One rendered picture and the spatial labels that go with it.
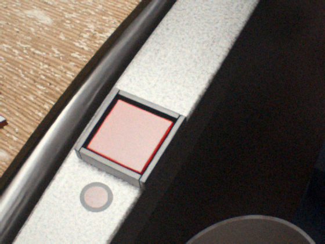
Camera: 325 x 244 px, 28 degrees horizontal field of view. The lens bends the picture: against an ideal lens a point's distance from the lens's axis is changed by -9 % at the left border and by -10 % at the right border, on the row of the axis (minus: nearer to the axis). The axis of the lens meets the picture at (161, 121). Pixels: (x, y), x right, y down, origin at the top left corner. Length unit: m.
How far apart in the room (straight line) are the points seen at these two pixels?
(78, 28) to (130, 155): 0.16
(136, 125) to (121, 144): 0.02
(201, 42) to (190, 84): 0.05
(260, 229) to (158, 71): 0.61
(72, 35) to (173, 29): 0.11
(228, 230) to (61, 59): 0.63
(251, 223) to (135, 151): 0.62
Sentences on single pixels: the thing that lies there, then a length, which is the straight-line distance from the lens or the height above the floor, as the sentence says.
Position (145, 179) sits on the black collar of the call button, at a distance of 0.61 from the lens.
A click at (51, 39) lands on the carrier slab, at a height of 0.94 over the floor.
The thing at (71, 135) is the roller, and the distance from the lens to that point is 0.68.
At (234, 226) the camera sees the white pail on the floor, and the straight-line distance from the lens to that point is 1.23.
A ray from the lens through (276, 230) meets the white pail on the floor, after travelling 1.24.
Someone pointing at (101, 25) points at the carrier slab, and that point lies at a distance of 0.72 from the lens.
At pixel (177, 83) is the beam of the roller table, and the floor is 0.91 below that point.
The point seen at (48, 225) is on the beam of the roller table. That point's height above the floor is 0.91.
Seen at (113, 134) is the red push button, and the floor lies 0.93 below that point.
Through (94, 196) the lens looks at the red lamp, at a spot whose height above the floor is 0.92.
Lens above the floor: 1.47
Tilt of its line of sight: 57 degrees down
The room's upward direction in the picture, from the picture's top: 10 degrees counter-clockwise
